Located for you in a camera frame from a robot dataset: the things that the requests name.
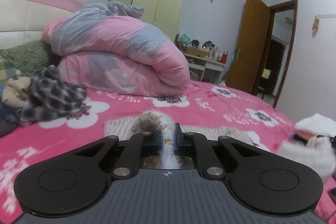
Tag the dark plaid shirt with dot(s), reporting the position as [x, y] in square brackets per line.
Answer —
[51, 98]

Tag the white desk with shelves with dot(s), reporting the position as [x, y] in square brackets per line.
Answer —
[206, 70]

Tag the pink floral bed sheet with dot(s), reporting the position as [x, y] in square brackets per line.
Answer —
[43, 181]

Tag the pink grey floral quilt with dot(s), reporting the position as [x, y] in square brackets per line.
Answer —
[106, 46]

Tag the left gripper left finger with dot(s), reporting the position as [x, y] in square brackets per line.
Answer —
[121, 158]

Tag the pink white headboard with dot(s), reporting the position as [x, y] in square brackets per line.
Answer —
[23, 21]

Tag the beige crumpled garment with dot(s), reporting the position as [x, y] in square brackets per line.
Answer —
[16, 92]

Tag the white cloth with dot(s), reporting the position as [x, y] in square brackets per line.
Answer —
[315, 153]

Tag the beige white houndstooth knit garment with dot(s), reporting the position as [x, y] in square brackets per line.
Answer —
[168, 158]

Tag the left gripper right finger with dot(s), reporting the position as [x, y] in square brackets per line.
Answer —
[231, 155]

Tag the green pillow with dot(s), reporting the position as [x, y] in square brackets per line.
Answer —
[29, 57]

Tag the brown wooden door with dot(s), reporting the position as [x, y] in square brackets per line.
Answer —
[249, 47]

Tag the red thermos bottle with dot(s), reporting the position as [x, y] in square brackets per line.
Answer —
[224, 57]

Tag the cardboard box on desk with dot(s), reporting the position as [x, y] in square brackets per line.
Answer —
[195, 52]

